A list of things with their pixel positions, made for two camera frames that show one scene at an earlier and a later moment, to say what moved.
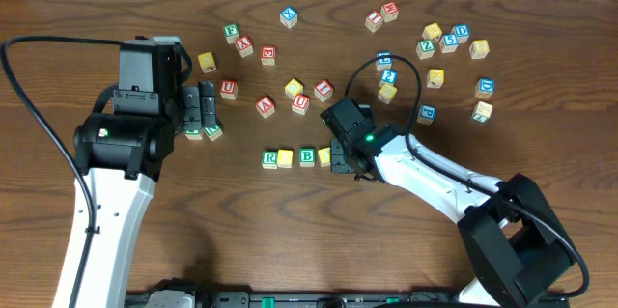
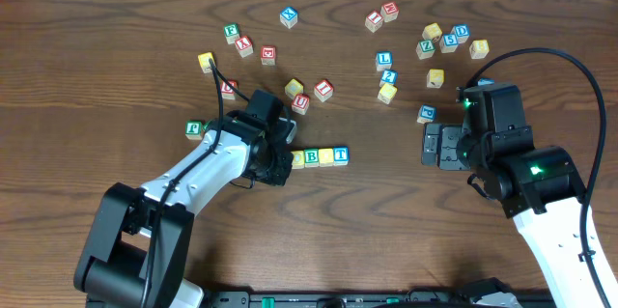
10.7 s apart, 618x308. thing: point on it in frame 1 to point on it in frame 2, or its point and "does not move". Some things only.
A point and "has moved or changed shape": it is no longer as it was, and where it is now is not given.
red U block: [300, 103] does not move
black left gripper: [198, 106] to [278, 168]
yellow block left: [294, 88] does not move
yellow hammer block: [435, 78] does not move
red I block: [323, 90] does not move
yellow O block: [285, 158] has moved or changed shape
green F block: [232, 32] does not move
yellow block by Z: [432, 32] does not move
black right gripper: [339, 158] to [447, 147]
